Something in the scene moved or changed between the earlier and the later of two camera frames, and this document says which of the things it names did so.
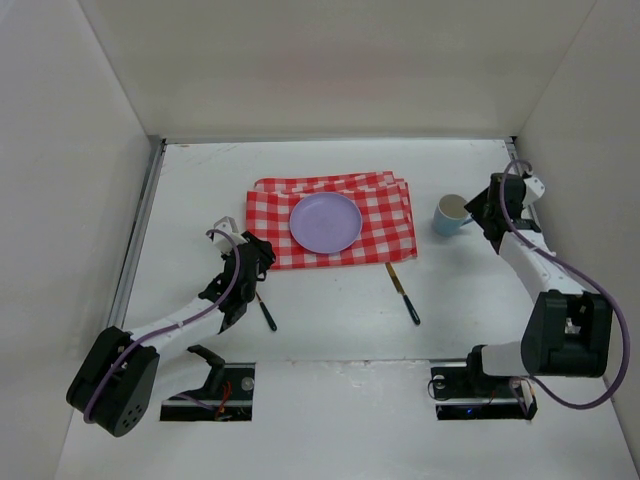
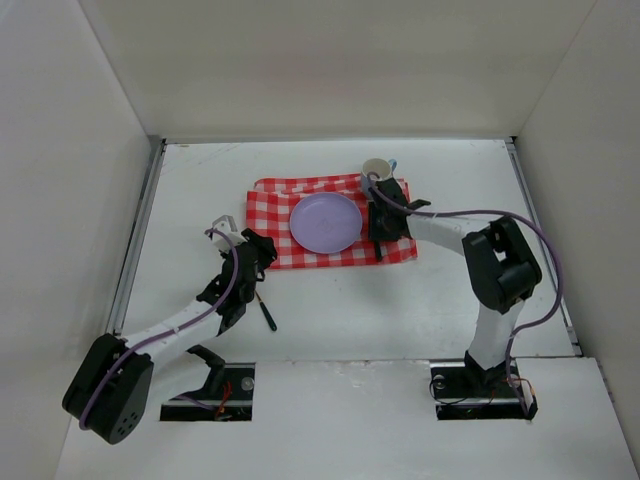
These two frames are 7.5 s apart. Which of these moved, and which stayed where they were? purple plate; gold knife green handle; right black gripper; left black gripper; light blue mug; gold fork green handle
Moved: gold knife green handle; light blue mug; right black gripper
Stayed: gold fork green handle; purple plate; left black gripper
